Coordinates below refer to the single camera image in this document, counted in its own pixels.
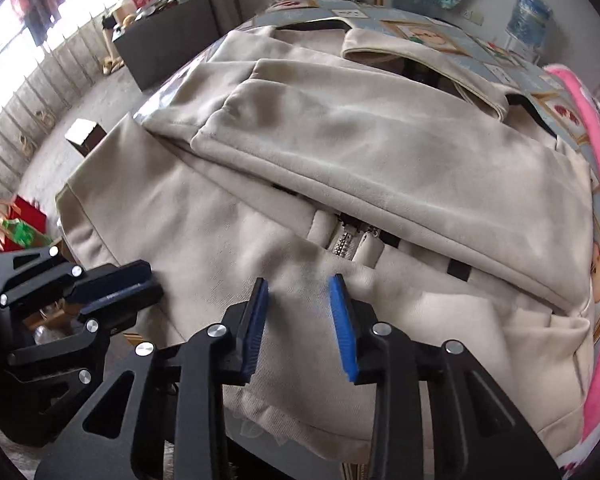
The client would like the small wooden box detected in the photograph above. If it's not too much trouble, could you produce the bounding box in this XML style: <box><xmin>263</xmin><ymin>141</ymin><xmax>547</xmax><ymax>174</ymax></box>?
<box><xmin>65</xmin><ymin>118</ymin><xmax>108</xmax><ymax>158</ymax></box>

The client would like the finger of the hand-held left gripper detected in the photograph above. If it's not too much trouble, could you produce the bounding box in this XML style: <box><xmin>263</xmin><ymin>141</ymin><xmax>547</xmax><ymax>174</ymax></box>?
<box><xmin>0</xmin><ymin>244</ymin><xmax>152</xmax><ymax>309</ymax></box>
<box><xmin>7</xmin><ymin>282</ymin><xmax>164</xmax><ymax>402</ymax></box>

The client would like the fruit-patterned tablecloth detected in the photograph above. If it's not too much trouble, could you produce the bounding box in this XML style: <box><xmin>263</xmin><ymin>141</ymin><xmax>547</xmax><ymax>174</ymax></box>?
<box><xmin>132</xmin><ymin>0</ymin><xmax>600</xmax><ymax>321</ymax></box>

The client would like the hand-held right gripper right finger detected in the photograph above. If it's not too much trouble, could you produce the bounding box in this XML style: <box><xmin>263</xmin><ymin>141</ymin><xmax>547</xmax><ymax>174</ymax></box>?
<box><xmin>328</xmin><ymin>274</ymin><xmax>563</xmax><ymax>480</ymax></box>

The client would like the beige zip jacket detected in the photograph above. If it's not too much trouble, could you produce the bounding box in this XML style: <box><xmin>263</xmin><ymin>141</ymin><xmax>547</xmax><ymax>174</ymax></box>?
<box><xmin>55</xmin><ymin>22</ymin><xmax>598</xmax><ymax>466</ymax></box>

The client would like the blue water bottle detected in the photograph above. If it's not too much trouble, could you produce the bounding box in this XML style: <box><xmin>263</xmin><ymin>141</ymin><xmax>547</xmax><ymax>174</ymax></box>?
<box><xmin>507</xmin><ymin>0</ymin><xmax>553</xmax><ymax>51</ymax></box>

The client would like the white balcony railing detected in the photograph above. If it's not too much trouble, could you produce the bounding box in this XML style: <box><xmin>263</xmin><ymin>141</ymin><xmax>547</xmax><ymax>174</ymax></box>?
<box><xmin>0</xmin><ymin>7</ymin><xmax>118</xmax><ymax>211</ymax></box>

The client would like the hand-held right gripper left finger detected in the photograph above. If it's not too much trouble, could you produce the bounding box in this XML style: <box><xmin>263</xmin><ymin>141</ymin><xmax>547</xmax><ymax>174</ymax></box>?
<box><xmin>35</xmin><ymin>277</ymin><xmax>271</xmax><ymax>480</ymax></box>

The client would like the white water dispenser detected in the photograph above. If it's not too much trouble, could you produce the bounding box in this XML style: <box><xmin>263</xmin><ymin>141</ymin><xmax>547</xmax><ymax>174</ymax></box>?
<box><xmin>500</xmin><ymin>30</ymin><xmax>546</xmax><ymax>63</ymax></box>

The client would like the red gift bag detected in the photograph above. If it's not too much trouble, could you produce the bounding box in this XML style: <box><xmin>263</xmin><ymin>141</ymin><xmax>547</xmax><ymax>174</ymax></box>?
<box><xmin>0</xmin><ymin>195</ymin><xmax>53</xmax><ymax>253</ymax></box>

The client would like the dark grey cabinet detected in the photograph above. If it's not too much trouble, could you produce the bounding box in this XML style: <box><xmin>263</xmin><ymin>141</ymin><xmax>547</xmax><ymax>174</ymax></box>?
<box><xmin>112</xmin><ymin>0</ymin><xmax>221</xmax><ymax>90</ymax></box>

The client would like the green plastic bottle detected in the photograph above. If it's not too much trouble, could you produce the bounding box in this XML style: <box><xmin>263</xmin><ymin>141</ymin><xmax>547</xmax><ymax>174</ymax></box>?
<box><xmin>7</xmin><ymin>220</ymin><xmax>52</xmax><ymax>249</ymax></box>

